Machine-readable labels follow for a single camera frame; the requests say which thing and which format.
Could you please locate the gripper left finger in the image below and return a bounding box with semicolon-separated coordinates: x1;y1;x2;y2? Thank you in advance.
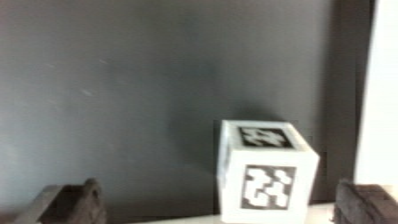
12;178;107;224

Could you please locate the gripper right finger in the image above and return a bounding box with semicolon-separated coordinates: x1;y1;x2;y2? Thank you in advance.
333;179;398;224

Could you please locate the small white tagged block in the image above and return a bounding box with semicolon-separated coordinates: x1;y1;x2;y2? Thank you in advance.
218;120;321;218

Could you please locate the white front border rail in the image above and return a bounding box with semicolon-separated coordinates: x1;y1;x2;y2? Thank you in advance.
127;203;337;224

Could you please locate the white border rail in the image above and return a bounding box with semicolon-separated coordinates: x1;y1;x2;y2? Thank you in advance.
353;0;398;186
127;203;337;224

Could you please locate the white right border rail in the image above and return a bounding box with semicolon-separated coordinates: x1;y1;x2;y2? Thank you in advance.
353;0;398;186

